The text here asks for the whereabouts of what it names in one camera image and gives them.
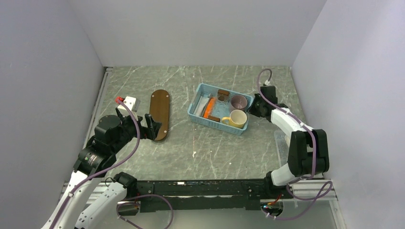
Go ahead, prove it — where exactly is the clear plastic container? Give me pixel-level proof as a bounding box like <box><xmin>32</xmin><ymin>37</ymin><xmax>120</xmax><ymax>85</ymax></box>
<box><xmin>274</xmin><ymin>130</ymin><xmax>289</xmax><ymax>167</ymax></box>

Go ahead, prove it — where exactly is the orange toothpaste tube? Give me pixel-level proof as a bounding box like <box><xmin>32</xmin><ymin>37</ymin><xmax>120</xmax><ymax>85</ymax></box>
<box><xmin>203</xmin><ymin>97</ymin><xmax>217</xmax><ymax>119</ymax></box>

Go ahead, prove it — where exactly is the mauve ceramic cup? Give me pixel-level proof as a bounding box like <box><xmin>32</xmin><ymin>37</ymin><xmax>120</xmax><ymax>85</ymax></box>
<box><xmin>229</xmin><ymin>94</ymin><xmax>248</xmax><ymax>112</ymax></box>

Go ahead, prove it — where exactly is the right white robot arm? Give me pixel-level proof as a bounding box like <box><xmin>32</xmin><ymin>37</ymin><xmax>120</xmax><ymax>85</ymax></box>
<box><xmin>248</xmin><ymin>86</ymin><xmax>330</xmax><ymax>198</ymax></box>

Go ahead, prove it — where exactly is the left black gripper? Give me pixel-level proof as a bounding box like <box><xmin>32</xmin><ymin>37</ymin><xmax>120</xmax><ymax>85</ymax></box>
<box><xmin>112</xmin><ymin>106</ymin><xmax>162</xmax><ymax>152</ymax></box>

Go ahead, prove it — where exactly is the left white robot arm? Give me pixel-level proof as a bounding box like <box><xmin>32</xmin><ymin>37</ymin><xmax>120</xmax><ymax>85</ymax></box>
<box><xmin>43</xmin><ymin>113</ymin><xmax>162</xmax><ymax>229</ymax></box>

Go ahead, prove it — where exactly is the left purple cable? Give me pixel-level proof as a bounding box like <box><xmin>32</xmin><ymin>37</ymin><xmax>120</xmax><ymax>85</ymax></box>
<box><xmin>47</xmin><ymin>103</ymin><xmax>141</xmax><ymax>229</ymax></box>

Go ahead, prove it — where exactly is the yellow ceramic mug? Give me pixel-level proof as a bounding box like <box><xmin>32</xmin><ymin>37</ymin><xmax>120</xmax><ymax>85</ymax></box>
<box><xmin>221</xmin><ymin>110</ymin><xmax>247</xmax><ymax>128</ymax></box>

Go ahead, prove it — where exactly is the purple cable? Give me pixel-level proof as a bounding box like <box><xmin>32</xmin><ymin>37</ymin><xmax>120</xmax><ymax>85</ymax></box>
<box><xmin>47</xmin><ymin>103</ymin><xmax>141</xmax><ymax>229</ymax></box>
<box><xmin>256</xmin><ymin>68</ymin><xmax>333</xmax><ymax>221</ymax></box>

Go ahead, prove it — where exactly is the brown oval wooden tray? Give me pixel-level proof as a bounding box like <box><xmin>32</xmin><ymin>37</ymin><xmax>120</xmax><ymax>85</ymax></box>
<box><xmin>149</xmin><ymin>89</ymin><xmax>170</xmax><ymax>141</ymax></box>

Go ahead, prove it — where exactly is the clear holder with brown ends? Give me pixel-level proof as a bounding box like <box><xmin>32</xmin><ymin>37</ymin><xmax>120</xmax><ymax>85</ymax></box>
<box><xmin>208</xmin><ymin>89</ymin><xmax>230</xmax><ymax>122</ymax></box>

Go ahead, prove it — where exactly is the light blue plastic basket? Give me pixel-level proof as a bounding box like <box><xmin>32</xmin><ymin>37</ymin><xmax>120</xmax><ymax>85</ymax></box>
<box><xmin>187</xmin><ymin>83</ymin><xmax>248</xmax><ymax>135</ymax></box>

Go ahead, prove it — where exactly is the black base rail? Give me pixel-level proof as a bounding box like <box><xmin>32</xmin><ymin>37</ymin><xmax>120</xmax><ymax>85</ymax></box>
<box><xmin>137</xmin><ymin>178</ymin><xmax>292</xmax><ymax>213</ymax></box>

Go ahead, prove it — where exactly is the aluminium frame rail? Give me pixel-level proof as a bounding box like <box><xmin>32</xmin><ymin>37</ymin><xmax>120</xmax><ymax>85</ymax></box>
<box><xmin>83</xmin><ymin>66</ymin><xmax>114</xmax><ymax>147</ymax></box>

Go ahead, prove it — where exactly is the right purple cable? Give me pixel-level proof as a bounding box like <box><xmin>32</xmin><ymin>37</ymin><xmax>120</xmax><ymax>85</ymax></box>
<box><xmin>256</xmin><ymin>68</ymin><xmax>333</xmax><ymax>221</ymax></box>

